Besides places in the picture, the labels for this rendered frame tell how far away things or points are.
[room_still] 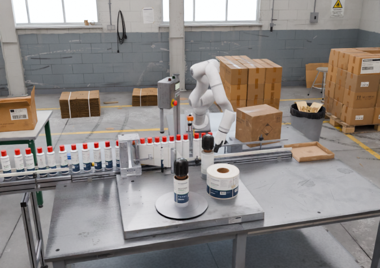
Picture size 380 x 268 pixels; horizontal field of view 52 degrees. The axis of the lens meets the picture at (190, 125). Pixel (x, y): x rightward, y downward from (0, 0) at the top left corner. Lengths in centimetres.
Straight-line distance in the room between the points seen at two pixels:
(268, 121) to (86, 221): 166
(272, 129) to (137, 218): 151
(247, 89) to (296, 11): 293
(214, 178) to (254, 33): 626
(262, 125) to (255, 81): 300
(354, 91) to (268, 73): 127
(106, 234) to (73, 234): 18
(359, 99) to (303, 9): 313
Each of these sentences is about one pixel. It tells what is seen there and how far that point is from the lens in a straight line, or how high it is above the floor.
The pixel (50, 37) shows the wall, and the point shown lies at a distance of 824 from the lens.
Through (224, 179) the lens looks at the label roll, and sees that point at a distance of 236.
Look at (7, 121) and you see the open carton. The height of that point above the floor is 88.
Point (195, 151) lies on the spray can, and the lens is 287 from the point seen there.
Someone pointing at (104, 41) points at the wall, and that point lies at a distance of 810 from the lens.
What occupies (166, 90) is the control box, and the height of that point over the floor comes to 142.
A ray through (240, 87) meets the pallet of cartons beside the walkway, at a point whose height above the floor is 60.
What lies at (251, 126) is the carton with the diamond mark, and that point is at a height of 104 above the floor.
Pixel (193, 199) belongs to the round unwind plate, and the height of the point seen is 89.
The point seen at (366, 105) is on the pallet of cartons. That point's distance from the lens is 626.
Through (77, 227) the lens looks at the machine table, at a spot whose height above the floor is 83.
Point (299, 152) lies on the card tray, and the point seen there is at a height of 83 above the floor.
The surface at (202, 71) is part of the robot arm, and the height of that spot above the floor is 149.
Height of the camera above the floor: 211
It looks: 20 degrees down
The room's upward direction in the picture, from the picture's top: straight up
